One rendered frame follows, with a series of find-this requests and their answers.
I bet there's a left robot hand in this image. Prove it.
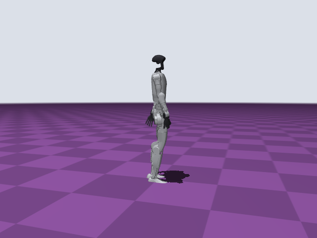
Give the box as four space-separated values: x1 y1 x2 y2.
146 110 155 126

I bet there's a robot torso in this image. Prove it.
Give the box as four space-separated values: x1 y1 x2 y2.
152 71 167 119

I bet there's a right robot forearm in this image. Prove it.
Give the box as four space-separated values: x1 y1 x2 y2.
158 93 169 117

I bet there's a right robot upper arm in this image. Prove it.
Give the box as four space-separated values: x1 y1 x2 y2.
153 74 162 98

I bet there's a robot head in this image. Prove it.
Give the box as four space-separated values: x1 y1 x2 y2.
152 55 165 73

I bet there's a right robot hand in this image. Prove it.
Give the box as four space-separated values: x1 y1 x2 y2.
163 113 171 129

